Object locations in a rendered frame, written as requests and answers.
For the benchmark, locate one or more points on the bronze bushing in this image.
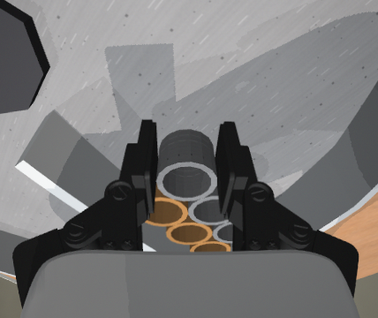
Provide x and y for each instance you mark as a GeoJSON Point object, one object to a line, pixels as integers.
{"type": "Point", "coordinates": [189, 234]}
{"type": "Point", "coordinates": [167, 213]}
{"type": "Point", "coordinates": [211, 245]}

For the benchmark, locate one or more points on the grey metal bushing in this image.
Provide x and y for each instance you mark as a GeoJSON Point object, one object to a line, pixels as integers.
{"type": "Point", "coordinates": [223, 232]}
{"type": "Point", "coordinates": [208, 212]}
{"type": "Point", "coordinates": [175, 178]}

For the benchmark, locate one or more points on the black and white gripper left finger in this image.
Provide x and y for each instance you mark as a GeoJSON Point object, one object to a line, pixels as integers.
{"type": "Point", "coordinates": [126, 201]}

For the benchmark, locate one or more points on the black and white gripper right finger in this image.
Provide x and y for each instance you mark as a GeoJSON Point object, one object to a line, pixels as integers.
{"type": "Point", "coordinates": [268, 225]}

